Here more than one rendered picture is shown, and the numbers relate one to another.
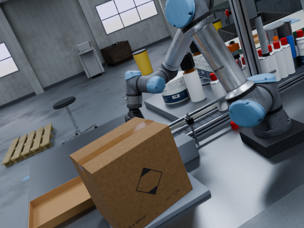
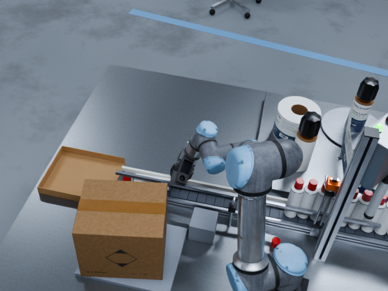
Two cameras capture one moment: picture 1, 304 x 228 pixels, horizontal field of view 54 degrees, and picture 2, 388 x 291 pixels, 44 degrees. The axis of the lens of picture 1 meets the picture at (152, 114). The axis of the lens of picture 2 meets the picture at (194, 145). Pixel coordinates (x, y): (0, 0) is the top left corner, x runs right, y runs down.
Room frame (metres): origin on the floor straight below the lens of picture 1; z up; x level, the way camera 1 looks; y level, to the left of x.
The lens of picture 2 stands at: (0.13, -0.49, 2.45)
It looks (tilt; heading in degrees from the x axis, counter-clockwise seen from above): 44 degrees down; 24
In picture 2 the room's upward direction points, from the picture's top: 4 degrees clockwise
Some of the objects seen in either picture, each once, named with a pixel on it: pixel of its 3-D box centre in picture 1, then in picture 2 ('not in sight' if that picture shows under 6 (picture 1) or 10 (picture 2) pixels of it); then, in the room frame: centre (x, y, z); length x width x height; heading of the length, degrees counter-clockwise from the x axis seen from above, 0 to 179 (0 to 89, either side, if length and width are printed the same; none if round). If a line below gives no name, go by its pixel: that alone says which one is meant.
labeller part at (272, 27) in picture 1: (274, 26); not in sight; (1.66, -0.83, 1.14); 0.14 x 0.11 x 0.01; 105
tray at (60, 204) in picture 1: (62, 201); (82, 175); (1.21, 0.52, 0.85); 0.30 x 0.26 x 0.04; 105
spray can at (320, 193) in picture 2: not in sight; (321, 201); (1.47, -0.45, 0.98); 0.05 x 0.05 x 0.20
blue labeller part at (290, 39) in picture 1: (292, 50); not in sight; (1.62, -0.87, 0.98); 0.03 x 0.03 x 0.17
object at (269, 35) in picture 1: (280, 47); not in sight; (1.66, -0.83, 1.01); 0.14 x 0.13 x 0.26; 105
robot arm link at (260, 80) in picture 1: (261, 91); (286, 266); (1.08, -0.43, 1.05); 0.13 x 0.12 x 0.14; 135
